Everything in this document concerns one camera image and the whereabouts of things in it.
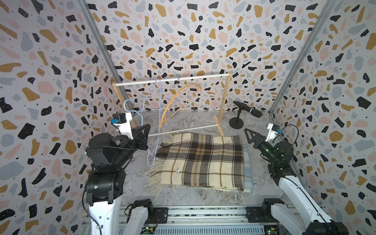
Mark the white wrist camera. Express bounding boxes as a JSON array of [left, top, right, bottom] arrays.
[[266, 123, 283, 142], [110, 113, 133, 140]]

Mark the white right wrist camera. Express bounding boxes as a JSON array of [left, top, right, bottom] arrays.
[[266, 123, 283, 142]]

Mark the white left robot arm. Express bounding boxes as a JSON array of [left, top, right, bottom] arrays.
[[82, 124, 150, 235]]

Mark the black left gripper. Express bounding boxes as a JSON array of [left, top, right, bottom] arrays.
[[114, 123, 151, 170]]

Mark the blue plaid scarf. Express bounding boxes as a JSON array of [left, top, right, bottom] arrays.
[[243, 147, 254, 193]]

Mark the wooden clothes rack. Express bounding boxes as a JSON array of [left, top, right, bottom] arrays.
[[111, 71, 232, 139]]

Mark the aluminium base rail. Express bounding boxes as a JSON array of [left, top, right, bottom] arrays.
[[80, 205, 294, 235]]

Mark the green circuit board right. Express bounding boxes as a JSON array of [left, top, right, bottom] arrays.
[[264, 225, 280, 235]]

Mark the brown plaid scarf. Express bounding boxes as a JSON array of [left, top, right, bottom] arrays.
[[146, 133, 245, 196]]

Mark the orange plastic hanger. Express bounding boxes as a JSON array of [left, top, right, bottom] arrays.
[[159, 78, 202, 129]]

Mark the green circuit board left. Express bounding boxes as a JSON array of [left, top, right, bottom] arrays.
[[140, 225, 156, 235]]

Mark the green circuit board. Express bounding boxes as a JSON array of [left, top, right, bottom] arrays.
[[264, 225, 280, 235], [140, 225, 156, 235]]

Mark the black microphone on stand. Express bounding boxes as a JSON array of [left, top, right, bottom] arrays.
[[229, 100, 263, 130]]

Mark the light blue wire hanger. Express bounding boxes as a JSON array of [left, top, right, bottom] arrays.
[[123, 79, 163, 168]]

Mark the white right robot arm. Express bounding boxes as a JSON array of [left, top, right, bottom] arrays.
[[244, 129, 349, 235]]

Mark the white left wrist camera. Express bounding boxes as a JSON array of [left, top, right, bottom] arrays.
[[110, 113, 133, 140]]

